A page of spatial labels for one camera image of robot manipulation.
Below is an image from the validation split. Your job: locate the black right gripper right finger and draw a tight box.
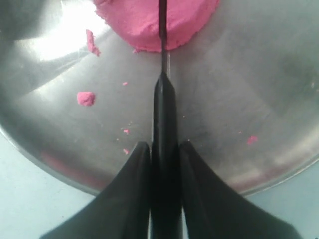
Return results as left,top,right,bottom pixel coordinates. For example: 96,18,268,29
179,141,299,239

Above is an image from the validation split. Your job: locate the round steel plate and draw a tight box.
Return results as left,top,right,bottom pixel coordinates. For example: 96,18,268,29
0,0,319,195

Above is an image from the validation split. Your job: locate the flat pink clay crumb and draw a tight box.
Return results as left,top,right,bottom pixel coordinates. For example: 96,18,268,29
86,29,101,57

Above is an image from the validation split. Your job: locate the black knife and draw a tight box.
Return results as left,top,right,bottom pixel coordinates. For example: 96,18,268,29
151,0,183,239

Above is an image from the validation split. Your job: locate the pink dough lump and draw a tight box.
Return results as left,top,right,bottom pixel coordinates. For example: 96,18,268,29
93,0,219,52

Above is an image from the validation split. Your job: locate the small pink clay crumb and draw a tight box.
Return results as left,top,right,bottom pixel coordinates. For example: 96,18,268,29
77,92,95,106

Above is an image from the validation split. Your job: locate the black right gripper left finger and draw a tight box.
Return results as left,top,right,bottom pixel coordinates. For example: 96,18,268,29
42,142,151,239

